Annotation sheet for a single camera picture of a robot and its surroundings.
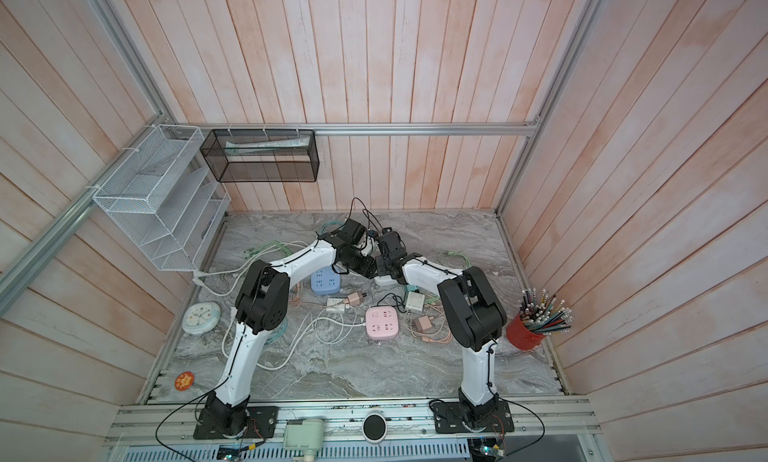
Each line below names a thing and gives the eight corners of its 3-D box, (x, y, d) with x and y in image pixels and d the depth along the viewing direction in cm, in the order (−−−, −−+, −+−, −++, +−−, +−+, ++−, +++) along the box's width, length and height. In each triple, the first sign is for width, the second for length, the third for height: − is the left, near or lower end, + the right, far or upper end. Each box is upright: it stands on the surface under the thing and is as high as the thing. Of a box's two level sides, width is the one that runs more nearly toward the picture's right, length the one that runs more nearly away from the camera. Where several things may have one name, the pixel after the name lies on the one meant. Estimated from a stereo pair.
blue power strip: (310, 295, 99) (308, 290, 96) (314, 272, 105) (312, 266, 102) (339, 295, 99) (338, 290, 96) (341, 272, 105) (340, 266, 102)
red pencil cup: (505, 353, 87) (532, 327, 72) (496, 317, 94) (518, 287, 80) (546, 353, 87) (581, 327, 72) (533, 317, 94) (562, 287, 80)
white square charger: (406, 312, 94) (407, 307, 92) (405, 296, 98) (406, 291, 95) (424, 312, 94) (425, 307, 92) (422, 296, 98) (423, 291, 95)
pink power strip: (365, 339, 89) (364, 335, 87) (365, 310, 95) (365, 306, 93) (399, 339, 89) (399, 336, 87) (397, 310, 95) (398, 306, 93)
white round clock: (182, 333, 90) (177, 329, 88) (194, 307, 96) (189, 302, 93) (214, 333, 90) (209, 329, 88) (223, 307, 96) (219, 302, 93)
